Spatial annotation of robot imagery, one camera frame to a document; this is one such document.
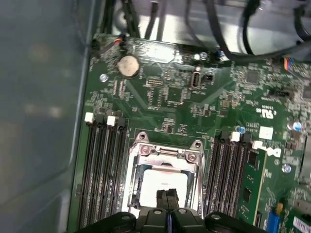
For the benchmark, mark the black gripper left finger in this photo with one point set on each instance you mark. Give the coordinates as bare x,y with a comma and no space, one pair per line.
162,199

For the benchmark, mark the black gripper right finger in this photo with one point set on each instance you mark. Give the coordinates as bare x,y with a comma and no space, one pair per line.
173,199

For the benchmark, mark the silver CPU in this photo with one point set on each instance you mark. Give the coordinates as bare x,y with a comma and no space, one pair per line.
148,187

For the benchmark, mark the metal socket cover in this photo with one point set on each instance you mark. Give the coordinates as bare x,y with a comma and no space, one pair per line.
167,162

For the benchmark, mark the CPU socket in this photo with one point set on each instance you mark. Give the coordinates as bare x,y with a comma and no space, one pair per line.
128,179

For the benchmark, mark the green RAM stick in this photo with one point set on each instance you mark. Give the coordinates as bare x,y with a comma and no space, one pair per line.
252,184

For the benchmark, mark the green motherboard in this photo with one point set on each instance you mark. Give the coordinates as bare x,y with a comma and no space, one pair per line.
184,97

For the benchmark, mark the silver coin battery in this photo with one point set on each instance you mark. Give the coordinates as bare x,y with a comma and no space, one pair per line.
128,65

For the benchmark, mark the black PC case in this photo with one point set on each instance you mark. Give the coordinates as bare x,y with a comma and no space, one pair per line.
36,97

